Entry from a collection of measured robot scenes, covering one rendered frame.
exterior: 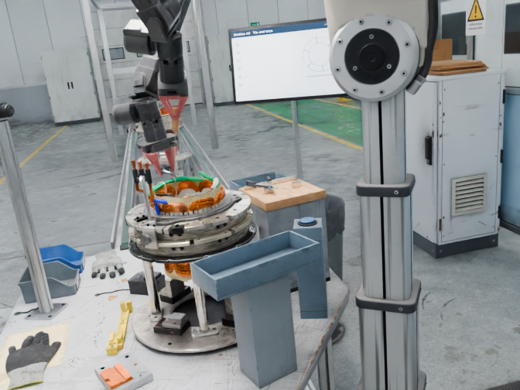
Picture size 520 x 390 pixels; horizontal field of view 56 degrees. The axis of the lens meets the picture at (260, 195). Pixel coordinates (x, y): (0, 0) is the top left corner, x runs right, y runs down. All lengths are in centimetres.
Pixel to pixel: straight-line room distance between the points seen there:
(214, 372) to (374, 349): 36
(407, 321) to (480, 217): 254
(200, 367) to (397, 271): 49
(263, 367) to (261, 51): 152
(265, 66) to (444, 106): 140
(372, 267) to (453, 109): 232
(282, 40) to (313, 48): 14
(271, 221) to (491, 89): 235
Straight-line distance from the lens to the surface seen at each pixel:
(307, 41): 223
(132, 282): 158
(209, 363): 121
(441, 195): 340
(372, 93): 93
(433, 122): 328
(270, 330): 106
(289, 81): 223
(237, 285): 95
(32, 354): 139
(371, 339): 117
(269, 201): 134
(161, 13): 106
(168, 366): 123
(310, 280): 127
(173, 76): 115
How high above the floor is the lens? 146
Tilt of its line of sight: 16 degrees down
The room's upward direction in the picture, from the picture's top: 6 degrees counter-clockwise
